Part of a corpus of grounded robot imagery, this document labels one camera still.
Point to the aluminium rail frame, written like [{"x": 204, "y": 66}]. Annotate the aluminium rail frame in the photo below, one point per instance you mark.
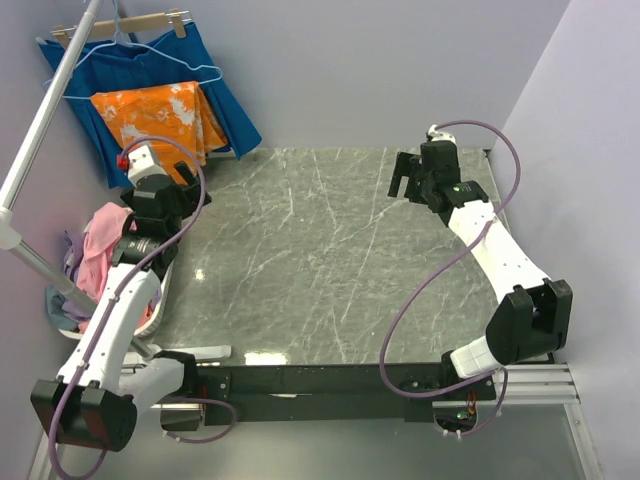
[{"x": 543, "y": 434}]

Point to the black base beam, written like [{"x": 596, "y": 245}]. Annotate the black base beam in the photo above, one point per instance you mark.
[{"x": 303, "y": 393}]

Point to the pink t-shirt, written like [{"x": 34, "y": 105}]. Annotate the pink t-shirt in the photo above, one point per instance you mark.
[{"x": 103, "y": 233}]

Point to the blue pleated skirt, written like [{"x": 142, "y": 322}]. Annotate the blue pleated skirt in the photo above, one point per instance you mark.
[{"x": 109, "y": 67}]

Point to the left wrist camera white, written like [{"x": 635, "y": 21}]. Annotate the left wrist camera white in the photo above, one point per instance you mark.
[{"x": 142, "y": 165}]

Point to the silver clothes rack pole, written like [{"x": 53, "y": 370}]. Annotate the silver clothes rack pole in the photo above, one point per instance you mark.
[{"x": 11, "y": 240}]

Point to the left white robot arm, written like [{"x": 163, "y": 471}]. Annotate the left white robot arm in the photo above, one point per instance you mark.
[{"x": 89, "y": 403}]

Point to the wooden clip hanger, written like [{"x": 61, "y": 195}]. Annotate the wooden clip hanger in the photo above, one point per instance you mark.
[{"x": 175, "y": 19}]

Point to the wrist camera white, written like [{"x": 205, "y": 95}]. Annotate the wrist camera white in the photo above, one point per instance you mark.
[
  {"x": 435, "y": 134},
  {"x": 142, "y": 165}
]

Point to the white laundry basket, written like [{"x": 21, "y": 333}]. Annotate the white laundry basket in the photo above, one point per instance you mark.
[{"x": 152, "y": 319}]

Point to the grey blue garment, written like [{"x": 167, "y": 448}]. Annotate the grey blue garment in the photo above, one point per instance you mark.
[{"x": 54, "y": 302}]

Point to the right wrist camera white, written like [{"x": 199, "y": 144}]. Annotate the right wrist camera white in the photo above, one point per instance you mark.
[{"x": 435, "y": 134}]

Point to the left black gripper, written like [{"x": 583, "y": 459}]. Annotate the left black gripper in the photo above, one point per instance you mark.
[{"x": 193, "y": 195}]

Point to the lavender garment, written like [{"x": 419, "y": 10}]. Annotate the lavender garment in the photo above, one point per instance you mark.
[{"x": 73, "y": 257}]

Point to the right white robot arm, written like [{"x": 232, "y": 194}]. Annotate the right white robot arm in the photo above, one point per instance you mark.
[{"x": 533, "y": 313}]

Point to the orange tie-dye cloth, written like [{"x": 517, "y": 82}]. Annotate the orange tie-dye cloth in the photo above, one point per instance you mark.
[{"x": 178, "y": 111}]

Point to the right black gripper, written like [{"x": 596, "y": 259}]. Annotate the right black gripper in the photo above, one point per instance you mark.
[{"x": 407, "y": 165}]

